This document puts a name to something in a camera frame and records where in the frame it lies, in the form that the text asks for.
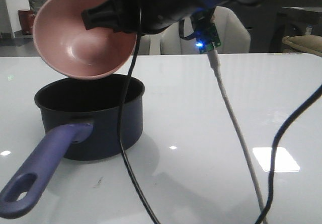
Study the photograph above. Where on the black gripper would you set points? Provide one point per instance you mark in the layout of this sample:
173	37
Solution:
151	16

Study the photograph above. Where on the pink bowl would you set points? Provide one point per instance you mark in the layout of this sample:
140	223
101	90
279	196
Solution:
64	43

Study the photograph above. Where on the grey left dining chair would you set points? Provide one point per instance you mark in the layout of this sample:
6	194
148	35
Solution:
144	46

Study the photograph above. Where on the grey dining chair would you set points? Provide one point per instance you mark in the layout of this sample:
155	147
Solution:
234	37
144	46

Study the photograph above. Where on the red bin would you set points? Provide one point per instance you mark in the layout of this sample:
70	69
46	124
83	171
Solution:
26	18

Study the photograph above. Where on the green circuit board blue LED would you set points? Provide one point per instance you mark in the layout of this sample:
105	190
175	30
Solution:
206	34

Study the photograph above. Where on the blue saucepan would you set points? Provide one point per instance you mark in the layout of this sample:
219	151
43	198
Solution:
83	121

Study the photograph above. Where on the grey right dining chair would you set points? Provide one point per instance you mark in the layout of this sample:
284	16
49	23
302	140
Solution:
234	37

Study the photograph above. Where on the dark grey sideboard counter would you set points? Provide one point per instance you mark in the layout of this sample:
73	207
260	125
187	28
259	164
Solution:
271	20

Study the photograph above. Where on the beige cushion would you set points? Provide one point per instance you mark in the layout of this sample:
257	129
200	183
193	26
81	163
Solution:
310	44

